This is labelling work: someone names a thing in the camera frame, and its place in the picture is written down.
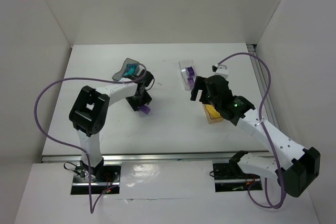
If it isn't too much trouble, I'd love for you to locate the purple rounded lego brick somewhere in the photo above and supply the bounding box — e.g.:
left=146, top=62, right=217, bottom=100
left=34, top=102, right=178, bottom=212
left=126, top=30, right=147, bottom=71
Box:
left=139, top=105, right=151, bottom=115

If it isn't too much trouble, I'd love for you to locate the purple oval lego brick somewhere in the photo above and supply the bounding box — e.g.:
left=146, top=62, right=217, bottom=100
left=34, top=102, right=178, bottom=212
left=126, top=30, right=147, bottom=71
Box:
left=186, top=67, right=195, bottom=76

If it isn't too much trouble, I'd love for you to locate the long yellow lego plate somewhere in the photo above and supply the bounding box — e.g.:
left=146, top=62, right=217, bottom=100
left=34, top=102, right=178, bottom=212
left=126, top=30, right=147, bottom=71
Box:
left=205, top=104, right=221, bottom=120

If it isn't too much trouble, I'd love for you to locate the teal rounded lego brick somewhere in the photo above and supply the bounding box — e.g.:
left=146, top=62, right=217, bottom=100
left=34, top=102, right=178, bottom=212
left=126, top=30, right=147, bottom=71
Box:
left=126, top=63, right=138, bottom=72

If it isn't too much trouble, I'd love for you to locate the teal rectangular lego brick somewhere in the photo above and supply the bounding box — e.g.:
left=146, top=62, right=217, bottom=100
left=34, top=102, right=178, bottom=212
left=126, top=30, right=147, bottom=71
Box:
left=123, top=69, right=133, bottom=77

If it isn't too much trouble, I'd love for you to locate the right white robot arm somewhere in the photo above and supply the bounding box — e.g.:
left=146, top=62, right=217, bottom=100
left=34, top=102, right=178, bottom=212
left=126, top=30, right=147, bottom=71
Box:
left=191, top=66, right=321, bottom=197

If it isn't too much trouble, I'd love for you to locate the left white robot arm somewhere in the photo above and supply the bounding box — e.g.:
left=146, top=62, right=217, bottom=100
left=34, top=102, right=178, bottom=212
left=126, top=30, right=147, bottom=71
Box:
left=69, top=70, right=154, bottom=178

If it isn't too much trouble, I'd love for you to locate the clear plastic container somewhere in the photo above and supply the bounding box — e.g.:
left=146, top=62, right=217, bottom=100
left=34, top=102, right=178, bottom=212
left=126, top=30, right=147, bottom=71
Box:
left=178, top=59, right=197, bottom=91

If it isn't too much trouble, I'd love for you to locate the orange tinted plastic container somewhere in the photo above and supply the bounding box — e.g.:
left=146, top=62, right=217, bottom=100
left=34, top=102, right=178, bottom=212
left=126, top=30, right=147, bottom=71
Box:
left=203, top=104, right=224, bottom=124

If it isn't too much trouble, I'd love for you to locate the dark smoky plastic container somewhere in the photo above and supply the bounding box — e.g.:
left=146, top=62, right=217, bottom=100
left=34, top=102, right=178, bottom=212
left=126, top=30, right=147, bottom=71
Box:
left=112, top=58, right=140, bottom=81

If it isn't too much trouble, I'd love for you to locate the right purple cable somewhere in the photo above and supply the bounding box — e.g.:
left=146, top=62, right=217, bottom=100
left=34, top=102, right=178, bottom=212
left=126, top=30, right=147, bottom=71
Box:
left=216, top=52, right=287, bottom=209

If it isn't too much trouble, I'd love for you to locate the purple cable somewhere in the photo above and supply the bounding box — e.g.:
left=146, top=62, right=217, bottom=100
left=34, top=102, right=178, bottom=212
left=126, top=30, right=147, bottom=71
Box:
left=216, top=52, right=287, bottom=209
left=35, top=63, right=148, bottom=214

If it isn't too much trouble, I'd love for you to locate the aluminium rail frame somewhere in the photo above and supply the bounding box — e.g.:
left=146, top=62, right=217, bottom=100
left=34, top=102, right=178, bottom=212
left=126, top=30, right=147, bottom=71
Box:
left=43, top=43, right=266, bottom=161

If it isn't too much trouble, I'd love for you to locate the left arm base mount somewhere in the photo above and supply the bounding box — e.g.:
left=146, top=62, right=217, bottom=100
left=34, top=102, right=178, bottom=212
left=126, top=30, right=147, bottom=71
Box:
left=64, top=162, right=121, bottom=195

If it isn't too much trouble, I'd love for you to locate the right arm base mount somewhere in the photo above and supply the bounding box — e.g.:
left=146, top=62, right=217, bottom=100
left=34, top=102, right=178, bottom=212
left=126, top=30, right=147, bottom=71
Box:
left=209, top=163, right=263, bottom=193

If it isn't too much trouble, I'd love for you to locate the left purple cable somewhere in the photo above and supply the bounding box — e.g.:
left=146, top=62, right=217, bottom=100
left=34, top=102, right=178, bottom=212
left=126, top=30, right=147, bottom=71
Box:
left=35, top=63, right=148, bottom=214

